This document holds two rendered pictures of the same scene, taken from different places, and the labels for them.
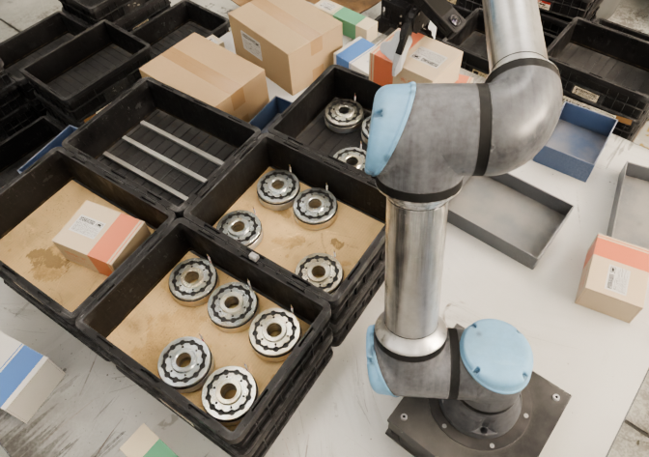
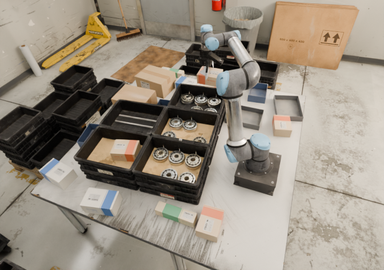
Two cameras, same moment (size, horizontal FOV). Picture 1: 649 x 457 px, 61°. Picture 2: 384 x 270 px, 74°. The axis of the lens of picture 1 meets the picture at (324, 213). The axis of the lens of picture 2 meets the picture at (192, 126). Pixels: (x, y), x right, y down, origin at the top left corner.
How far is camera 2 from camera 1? 0.67 m
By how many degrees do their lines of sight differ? 14
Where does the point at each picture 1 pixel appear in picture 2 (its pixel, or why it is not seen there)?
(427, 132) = (234, 80)
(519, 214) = (248, 116)
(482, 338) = (255, 137)
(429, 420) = (246, 172)
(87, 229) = (120, 146)
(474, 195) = not seen: hidden behind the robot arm
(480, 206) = not seen: hidden behind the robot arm
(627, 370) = (293, 149)
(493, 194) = not seen: hidden behind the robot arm
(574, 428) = (284, 167)
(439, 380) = (248, 151)
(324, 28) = (170, 74)
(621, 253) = (281, 118)
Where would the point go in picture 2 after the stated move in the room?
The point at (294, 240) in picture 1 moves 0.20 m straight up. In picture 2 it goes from (187, 136) to (184, 115)
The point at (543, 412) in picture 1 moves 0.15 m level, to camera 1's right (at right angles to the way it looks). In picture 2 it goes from (275, 161) to (295, 153)
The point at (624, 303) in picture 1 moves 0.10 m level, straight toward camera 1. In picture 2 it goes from (287, 131) to (283, 140)
